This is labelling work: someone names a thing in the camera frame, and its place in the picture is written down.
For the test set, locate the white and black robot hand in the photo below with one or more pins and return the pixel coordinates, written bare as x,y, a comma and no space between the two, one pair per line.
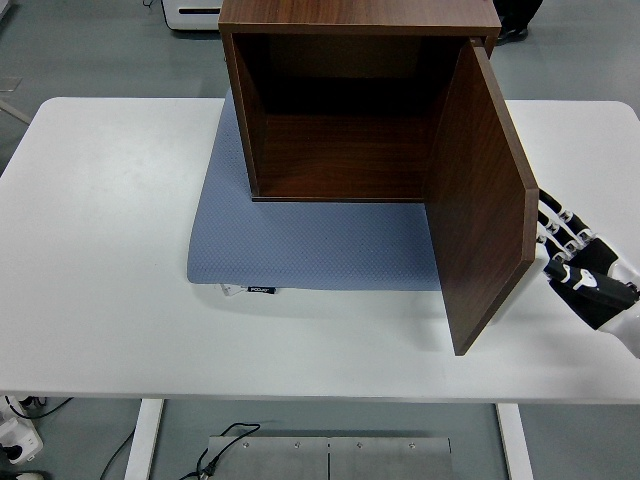
595,280

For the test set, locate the brown wooden cabinet door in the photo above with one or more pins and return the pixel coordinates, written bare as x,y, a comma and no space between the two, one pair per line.
480,225

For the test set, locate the brown wooden cabinet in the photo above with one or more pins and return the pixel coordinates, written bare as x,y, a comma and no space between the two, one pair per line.
350,150

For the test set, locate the white table leg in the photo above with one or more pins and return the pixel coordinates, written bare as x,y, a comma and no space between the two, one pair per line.
144,440
515,440

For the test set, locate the grey metal plate with screws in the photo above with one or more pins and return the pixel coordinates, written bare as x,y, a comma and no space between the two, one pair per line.
390,460
270,460

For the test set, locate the person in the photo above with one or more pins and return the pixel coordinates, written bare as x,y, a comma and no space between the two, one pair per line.
517,15

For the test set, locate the blue-grey textured mat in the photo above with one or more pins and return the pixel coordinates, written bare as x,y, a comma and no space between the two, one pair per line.
310,245

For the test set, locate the black mat label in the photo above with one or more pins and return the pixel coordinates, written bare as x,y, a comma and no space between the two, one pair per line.
262,289

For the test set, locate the white mat tag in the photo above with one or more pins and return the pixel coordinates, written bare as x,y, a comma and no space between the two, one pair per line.
230,290

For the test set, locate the white appliance with dark slot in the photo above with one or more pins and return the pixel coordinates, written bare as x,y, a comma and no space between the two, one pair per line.
192,15

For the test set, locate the white power strip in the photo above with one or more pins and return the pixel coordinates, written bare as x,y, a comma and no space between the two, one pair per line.
20,442

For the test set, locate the light wooden beam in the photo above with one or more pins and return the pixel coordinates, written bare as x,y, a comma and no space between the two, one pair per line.
14,111

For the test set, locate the grey floor socket plate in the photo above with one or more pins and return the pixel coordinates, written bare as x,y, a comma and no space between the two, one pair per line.
9,84

